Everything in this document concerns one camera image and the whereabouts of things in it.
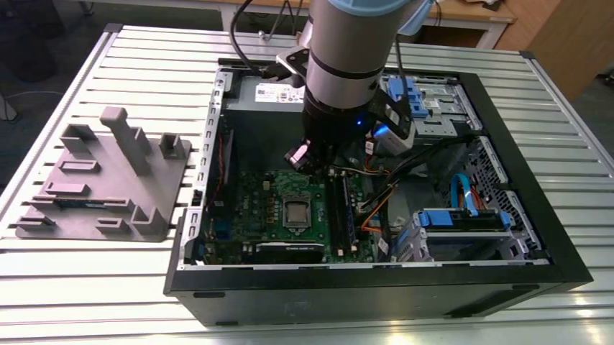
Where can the silver CPU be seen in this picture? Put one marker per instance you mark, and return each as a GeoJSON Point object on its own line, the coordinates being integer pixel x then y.
{"type": "Point", "coordinates": [298, 212]}

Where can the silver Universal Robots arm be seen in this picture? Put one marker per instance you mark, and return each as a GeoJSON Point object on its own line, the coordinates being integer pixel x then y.
{"type": "Point", "coordinates": [344, 54]}

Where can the CPU socket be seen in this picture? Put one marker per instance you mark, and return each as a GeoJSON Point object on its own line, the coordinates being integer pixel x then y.
{"type": "Point", "coordinates": [283, 215]}

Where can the grey power supply unit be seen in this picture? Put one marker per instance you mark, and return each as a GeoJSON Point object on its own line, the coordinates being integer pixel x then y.
{"type": "Point", "coordinates": [259, 125]}

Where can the blue plastic drive latch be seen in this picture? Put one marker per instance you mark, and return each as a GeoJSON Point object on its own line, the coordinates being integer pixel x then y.
{"type": "Point", "coordinates": [420, 110]}

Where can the silver metal drive cage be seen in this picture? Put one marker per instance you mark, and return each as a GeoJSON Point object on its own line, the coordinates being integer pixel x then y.
{"type": "Point", "coordinates": [440, 125]}

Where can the black RAM slot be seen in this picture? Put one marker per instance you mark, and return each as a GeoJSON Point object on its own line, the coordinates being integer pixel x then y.
{"type": "Point", "coordinates": [331, 212]}
{"type": "Point", "coordinates": [348, 212]}

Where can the green motherboard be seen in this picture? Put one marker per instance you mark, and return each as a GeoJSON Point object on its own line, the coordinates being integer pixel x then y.
{"type": "Point", "coordinates": [254, 230]}

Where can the hard disk in blue carrier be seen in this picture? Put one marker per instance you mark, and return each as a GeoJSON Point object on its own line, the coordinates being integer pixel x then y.
{"type": "Point", "coordinates": [440, 219]}

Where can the black graphics card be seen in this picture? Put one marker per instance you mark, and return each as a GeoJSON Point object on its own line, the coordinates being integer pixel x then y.
{"type": "Point", "coordinates": [287, 249]}

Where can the wooden desk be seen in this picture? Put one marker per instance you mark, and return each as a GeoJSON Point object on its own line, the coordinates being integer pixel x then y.
{"type": "Point", "coordinates": [470, 14]}

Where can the silver metal disk bay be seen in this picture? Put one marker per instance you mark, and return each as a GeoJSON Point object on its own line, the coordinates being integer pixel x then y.
{"type": "Point", "coordinates": [470, 239]}

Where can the black open PC case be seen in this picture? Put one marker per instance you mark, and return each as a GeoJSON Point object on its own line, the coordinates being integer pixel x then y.
{"type": "Point", "coordinates": [335, 298]}

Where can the grey plastic parts rack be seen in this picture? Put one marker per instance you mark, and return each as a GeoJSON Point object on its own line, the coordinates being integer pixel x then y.
{"type": "Point", "coordinates": [120, 201]}

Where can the wooden panel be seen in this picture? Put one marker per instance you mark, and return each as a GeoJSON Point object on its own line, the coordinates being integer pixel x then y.
{"type": "Point", "coordinates": [566, 43]}

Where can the RAM stick with blue label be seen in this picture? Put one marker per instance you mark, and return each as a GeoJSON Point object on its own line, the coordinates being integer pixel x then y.
{"type": "Point", "coordinates": [85, 205]}

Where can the dark office chair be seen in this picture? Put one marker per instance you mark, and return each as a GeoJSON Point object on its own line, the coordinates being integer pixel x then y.
{"type": "Point", "coordinates": [28, 36]}

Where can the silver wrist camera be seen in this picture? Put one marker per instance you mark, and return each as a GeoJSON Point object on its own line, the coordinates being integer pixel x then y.
{"type": "Point", "coordinates": [395, 138]}

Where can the grey wrist bracket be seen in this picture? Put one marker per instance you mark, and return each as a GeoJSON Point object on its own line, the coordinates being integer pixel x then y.
{"type": "Point", "coordinates": [292, 64]}

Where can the white desk frame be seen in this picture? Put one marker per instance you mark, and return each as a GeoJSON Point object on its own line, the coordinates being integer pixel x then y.
{"type": "Point", "coordinates": [228, 19]}

